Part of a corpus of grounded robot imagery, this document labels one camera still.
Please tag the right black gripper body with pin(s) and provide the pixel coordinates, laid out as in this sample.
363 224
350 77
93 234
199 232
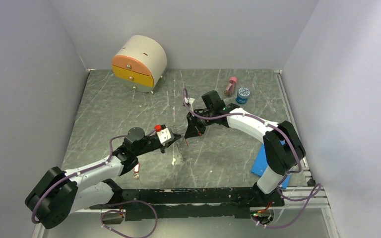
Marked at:
197 120

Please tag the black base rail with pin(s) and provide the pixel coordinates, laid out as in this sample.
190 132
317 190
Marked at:
237 202

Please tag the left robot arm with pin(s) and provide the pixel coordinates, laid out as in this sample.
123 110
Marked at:
85 177

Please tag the blue foam sheet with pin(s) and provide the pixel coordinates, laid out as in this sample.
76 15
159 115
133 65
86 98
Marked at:
262 164

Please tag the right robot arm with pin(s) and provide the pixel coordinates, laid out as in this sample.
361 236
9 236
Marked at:
283 147

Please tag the key with red label fob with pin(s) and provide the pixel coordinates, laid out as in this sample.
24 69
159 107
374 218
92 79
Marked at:
136 170

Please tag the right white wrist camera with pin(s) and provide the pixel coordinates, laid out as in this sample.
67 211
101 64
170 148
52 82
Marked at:
189 101

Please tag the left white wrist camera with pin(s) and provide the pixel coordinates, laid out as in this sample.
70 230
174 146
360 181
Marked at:
165 135

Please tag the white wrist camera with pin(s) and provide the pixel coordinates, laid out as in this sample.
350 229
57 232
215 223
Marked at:
165 135
189 101

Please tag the pink capped brown vial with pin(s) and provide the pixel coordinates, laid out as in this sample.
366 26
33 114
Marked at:
231 86

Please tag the blue round tin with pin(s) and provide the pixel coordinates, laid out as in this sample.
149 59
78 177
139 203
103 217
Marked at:
242 95

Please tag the aluminium frame rail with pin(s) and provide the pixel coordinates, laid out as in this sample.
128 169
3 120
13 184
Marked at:
170 203

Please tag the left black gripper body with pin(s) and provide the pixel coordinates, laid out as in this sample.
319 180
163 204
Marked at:
150 144

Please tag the round beige drawer box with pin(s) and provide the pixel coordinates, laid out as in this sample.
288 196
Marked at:
140 63

